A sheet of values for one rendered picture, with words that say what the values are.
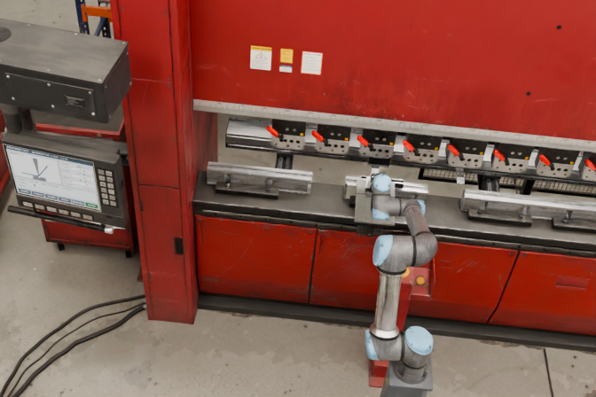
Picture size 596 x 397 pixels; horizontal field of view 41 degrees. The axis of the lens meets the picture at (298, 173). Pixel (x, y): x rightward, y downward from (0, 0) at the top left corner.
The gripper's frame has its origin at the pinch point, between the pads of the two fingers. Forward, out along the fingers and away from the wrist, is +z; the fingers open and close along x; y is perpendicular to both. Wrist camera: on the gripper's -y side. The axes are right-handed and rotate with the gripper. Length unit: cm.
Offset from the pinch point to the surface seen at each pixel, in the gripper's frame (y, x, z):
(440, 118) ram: 32.7, -22.2, -29.1
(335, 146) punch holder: 17.9, 20.6, -11.8
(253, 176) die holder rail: 2, 57, 9
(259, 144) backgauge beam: 19, 58, 27
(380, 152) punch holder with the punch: 17.2, 0.6, -11.8
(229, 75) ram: 40, 69, -37
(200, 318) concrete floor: -73, 82, 70
